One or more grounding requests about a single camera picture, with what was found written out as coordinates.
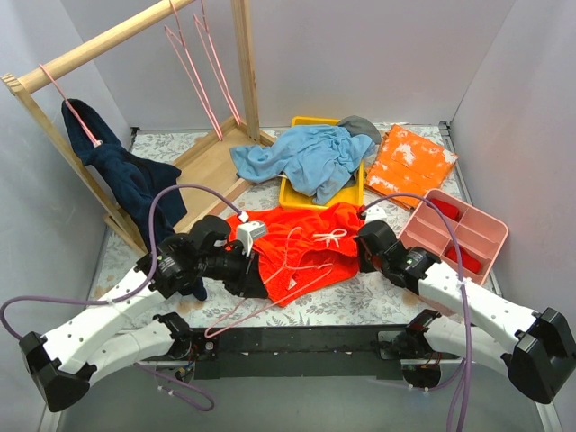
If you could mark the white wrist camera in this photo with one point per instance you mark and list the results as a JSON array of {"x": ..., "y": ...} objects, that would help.
[
  {"x": 248, "y": 231},
  {"x": 373, "y": 213}
]

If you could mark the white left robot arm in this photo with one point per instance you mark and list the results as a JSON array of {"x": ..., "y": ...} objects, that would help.
[{"x": 65, "y": 362}]

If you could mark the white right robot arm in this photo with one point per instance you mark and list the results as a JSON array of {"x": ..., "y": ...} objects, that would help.
[{"x": 535, "y": 350}]

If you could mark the navy blue garment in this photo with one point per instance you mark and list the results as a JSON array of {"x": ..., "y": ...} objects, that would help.
[{"x": 134, "y": 181}]

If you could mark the grey garment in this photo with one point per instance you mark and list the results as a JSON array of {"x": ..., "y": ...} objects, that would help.
[{"x": 357, "y": 125}]

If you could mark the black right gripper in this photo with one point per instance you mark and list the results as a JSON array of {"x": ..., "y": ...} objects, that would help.
[{"x": 365, "y": 259}]

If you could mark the red cloth in organizer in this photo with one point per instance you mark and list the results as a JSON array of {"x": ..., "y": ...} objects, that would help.
[{"x": 448, "y": 209}]

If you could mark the yellow plastic tray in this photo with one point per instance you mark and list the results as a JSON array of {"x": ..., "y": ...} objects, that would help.
[{"x": 289, "y": 198}]

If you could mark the orange mesh shorts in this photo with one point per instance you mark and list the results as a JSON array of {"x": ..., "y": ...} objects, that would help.
[{"x": 304, "y": 251}]

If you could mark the pink compartment organizer box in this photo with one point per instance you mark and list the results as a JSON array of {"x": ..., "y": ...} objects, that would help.
[{"x": 479, "y": 235}]

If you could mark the light blue shorts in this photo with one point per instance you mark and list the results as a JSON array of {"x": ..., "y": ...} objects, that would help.
[{"x": 318, "y": 160}]

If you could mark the orange worn folded cloth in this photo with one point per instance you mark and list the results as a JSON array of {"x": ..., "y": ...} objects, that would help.
[{"x": 408, "y": 165}]

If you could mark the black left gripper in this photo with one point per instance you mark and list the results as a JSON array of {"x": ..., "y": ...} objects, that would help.
[{"x": 248, "y": 276}]

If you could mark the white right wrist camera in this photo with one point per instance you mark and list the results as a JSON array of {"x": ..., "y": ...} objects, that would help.
[{"x": 373, "y": 213}]

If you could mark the wooden clothes rack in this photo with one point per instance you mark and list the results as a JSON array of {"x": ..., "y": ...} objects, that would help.
[{"x": 48, "y": 199}]

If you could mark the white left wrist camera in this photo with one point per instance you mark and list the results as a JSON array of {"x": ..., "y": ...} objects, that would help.
[{"x": 248, "y": 231}]

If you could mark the pink hanger with navy garment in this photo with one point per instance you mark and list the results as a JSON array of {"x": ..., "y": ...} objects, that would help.
[{"x": 95, "y": 142}]

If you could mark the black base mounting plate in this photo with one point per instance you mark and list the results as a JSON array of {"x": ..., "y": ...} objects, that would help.
[{"x": 323, "y": 351}]

